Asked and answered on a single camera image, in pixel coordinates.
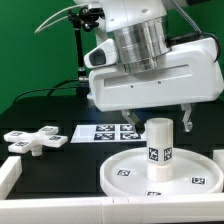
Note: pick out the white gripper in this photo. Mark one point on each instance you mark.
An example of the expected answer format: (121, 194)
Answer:
(186, 74)

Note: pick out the white round table top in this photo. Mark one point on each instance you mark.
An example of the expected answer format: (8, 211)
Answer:
(125, 174)

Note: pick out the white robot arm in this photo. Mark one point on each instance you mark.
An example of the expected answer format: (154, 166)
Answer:
(137, 65)

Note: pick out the white right fence block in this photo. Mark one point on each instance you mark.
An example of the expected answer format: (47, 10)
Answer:
(218, 158)

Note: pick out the white fence block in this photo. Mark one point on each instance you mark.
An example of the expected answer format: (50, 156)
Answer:
(9, 174)
(218, 158)

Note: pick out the white marker tag plate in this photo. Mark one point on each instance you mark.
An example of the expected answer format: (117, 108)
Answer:
(106, 133)

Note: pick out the white front fence bar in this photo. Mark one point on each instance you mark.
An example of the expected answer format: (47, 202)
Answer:
(115, 210)

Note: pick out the white cross-shaped table base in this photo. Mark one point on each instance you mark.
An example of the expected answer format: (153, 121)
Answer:
(22, 142)

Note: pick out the white left fence block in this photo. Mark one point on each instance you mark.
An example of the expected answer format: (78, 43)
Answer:
(9, 174)

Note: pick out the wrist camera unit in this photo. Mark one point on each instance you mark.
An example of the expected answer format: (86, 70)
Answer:
(104, 54)

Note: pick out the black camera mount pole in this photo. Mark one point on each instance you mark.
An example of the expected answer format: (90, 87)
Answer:
(79, 43)

